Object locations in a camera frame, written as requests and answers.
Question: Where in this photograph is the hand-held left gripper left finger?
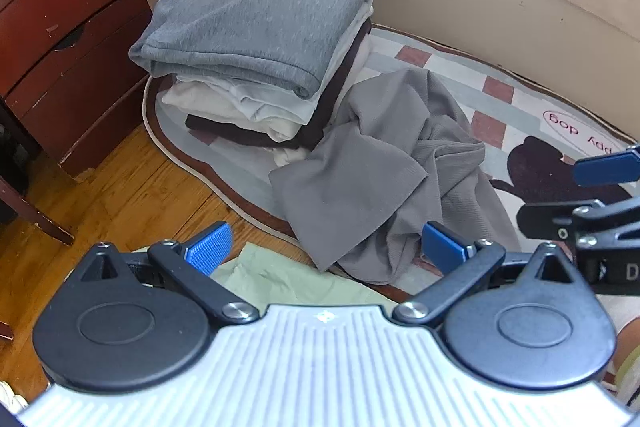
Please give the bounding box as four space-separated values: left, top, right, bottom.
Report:
70 221 261 326

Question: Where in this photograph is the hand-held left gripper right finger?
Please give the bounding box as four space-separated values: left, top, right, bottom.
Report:
392 221 584 326

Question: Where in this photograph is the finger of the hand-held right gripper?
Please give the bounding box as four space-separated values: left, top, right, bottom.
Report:
560 143 640 186
516 194 640 251

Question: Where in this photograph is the grey shirt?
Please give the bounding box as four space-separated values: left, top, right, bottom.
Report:
268 68 521 286

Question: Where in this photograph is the light green cloth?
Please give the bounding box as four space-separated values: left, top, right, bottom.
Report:
210 243 401 313

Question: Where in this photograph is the checkered rug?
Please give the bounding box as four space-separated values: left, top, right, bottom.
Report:
142 24 640 308

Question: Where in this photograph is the dark wooden furniture leg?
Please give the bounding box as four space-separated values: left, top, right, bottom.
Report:
0 97 76 248

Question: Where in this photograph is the folded dark brown garment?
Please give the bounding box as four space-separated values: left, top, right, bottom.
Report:
185 18 373 151

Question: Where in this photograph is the red-brown wooden dresser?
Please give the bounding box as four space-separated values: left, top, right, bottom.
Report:
0 0 153 180

